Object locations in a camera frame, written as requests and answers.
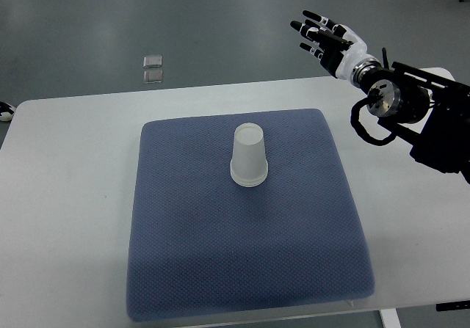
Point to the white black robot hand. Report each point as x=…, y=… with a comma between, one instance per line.
x=339, y=50

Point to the white paper cup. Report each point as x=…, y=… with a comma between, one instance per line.
x=248, y=159
x=248, y=183

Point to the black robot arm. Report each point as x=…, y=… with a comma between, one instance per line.
x=429, y=112

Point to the upper metal floor plate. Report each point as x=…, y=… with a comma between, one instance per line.
x=152, y=61

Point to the metal floor plate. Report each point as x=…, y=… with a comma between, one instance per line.
x=153, y=76
x=152, y=61

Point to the lower metal floor plate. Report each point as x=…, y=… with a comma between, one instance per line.
x=153, y=76

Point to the blue grey fabric cushion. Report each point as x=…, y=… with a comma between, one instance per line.
x=201, y=244

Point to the white table leg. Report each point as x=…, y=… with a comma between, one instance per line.
x=389, y=318

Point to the black table control panel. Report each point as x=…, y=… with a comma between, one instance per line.
x=451, y=306

